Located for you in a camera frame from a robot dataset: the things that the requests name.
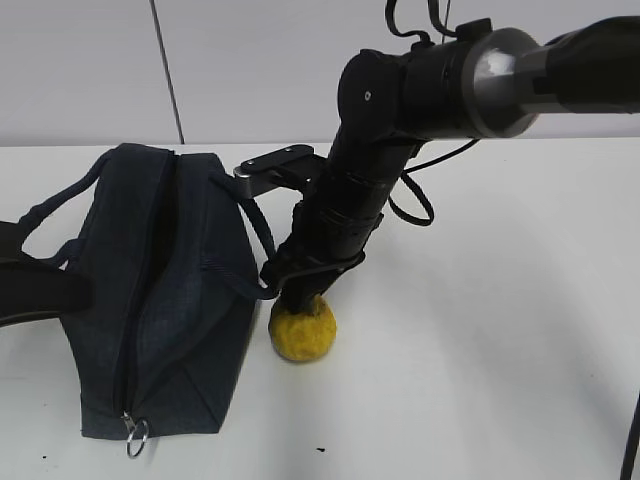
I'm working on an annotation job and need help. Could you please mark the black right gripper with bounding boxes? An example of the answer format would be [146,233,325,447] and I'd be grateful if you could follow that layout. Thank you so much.
[261,167,385,315]

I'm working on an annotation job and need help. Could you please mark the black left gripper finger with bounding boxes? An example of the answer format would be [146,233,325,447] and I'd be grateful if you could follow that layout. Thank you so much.
[1,222,94,327]

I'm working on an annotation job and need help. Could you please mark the yellow gourd toy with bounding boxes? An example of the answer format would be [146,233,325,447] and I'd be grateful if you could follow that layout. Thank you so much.
[268,295,337,363]

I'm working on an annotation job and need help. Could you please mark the dark blue lunch bag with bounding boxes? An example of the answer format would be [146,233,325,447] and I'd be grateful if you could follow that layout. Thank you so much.
[15,143,274,440]

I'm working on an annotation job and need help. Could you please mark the metal zipper pull ring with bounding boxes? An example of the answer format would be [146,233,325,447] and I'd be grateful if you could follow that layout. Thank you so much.
[121,412,150,459]

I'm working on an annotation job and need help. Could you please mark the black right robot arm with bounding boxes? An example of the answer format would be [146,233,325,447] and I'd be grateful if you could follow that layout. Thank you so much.
[261,16,639,313]

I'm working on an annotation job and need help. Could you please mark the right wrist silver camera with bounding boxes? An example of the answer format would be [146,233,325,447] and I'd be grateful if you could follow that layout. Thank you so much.
[234,144,325,198]

